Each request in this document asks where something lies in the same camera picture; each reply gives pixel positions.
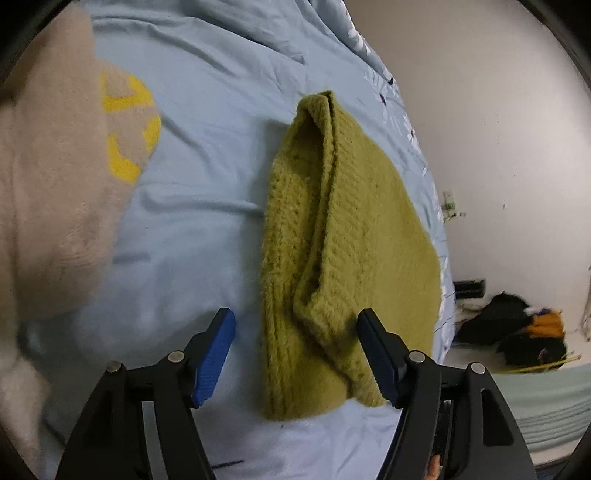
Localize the black clothes pile on floor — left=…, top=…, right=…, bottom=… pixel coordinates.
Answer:
left=454, top=292, right=567, bottom=367

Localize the person's left hand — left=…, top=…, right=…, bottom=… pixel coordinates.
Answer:
left=424, top=455, right=442, bottom=480

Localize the white wall socket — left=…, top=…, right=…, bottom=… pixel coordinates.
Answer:
left=441, top=190, right=466, bottom=223

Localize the olive green knit sweater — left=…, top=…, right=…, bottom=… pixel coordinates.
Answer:
left=260, top=91, right=442, bottom=421

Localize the black box by wall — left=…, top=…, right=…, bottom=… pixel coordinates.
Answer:
left=453, top=279, right=486, bottom=300

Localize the orange yellow garment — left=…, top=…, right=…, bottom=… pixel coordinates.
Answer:
left=525, top=309, right=565, bottom=339

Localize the beige sweater with yellow pattern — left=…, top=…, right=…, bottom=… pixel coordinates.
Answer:
left=1, top=4, right=161, bottom=471

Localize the light blue floral duvet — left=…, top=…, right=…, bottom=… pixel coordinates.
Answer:
left=23, top=1, right=449, bottom=479

